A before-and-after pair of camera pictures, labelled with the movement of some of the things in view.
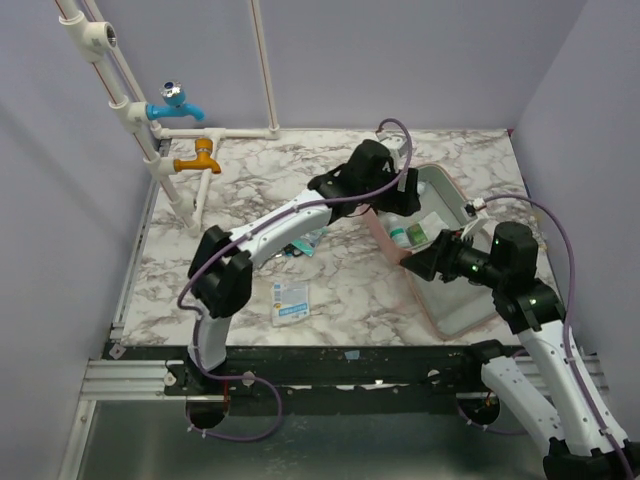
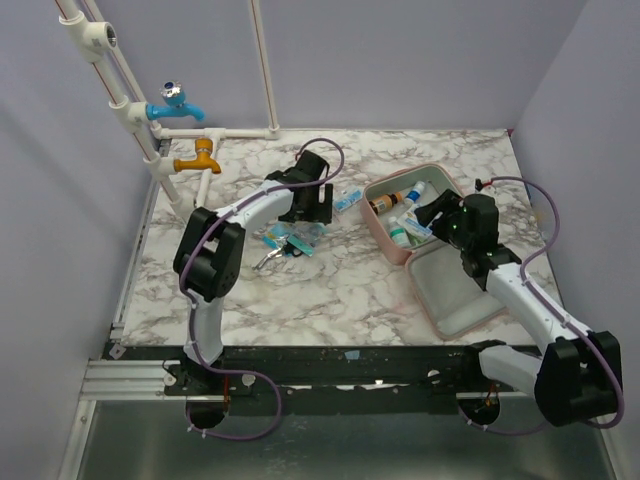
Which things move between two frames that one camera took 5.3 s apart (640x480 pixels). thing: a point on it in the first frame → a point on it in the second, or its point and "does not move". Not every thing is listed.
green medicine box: (416, 234) does not move
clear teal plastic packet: (306, 242) does not move
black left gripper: (405, 198) → (310, 214)
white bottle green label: (399, 232) does not move
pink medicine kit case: (453, 306) does not move
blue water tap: (175, 104) does not move
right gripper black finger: (440, 247) → (427, 212)
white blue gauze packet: (290, 302) → (412, 225)
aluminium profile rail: (127, 380) does not move
